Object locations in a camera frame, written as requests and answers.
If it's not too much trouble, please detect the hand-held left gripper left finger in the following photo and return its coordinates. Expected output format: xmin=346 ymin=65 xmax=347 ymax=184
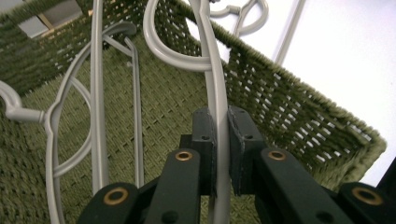
xmin=179 ymin=106 xmax=218 ymax=198

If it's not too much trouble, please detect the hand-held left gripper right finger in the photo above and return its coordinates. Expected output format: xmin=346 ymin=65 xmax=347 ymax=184
xmin=227 ymin=105 xmax=269 ymax=197

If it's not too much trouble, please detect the green woven basket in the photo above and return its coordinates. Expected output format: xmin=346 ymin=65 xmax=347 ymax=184
xmin=0 ymin=0 xmax=388 ymax=224

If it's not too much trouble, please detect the grey plastic clothes hanger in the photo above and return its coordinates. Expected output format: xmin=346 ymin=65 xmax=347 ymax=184
xmin=273 ymin=0 xmax=307 ymax=65
xmin=142 ymin=0 xmax=233 ymax=224
xmin=0 ymin=21 xmax=146 ymax=224
xmin=89 ymin=0 xmax=110 ymax=195
xmin=208 ymin=0 xmax=270 ymax=37

